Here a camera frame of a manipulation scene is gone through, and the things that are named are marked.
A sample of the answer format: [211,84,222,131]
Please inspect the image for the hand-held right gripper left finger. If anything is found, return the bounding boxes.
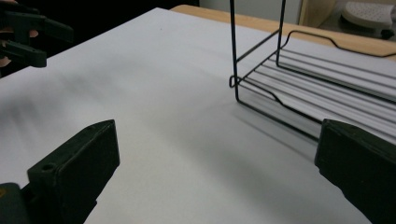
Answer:
[26,119,121,224]

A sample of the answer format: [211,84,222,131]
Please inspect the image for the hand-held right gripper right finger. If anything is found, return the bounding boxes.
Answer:
[313,118,396,224]

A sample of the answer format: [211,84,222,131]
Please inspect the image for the black wire rack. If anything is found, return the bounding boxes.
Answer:
[229,0,396,143]

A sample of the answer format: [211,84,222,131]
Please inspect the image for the wooden table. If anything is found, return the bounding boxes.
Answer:
[169,4,396,63]

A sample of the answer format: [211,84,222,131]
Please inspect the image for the white foot pedal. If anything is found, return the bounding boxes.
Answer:
[340,1,396,40]

